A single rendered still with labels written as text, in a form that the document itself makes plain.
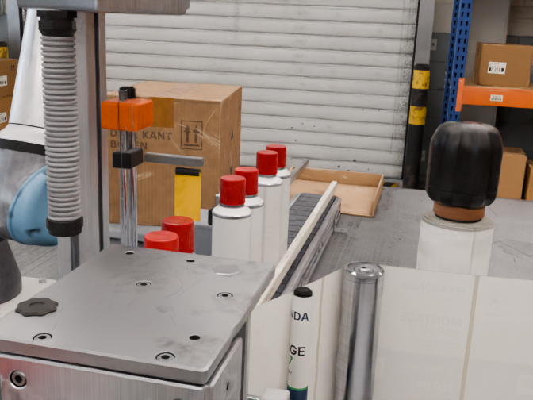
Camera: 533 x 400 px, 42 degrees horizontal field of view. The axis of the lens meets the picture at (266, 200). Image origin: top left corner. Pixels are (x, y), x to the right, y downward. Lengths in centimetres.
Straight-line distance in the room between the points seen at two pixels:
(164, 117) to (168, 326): 108
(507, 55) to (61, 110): 392
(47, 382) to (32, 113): 63
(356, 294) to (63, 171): 29
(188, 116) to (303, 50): 372
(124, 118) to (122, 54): 471
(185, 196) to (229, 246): 15
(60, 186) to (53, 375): 36
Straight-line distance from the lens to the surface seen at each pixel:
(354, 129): 509
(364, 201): 177
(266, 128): 519
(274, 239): 107
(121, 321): 35
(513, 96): 438
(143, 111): 74
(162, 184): 143
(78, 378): 33
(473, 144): 80
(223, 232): 88
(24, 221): 91
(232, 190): 87
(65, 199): 68
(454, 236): 81
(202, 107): 138
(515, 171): 454
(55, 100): 66
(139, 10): 63
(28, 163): 92
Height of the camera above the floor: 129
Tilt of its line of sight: 15 degrees down
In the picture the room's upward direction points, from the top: 2 degrees clockwise
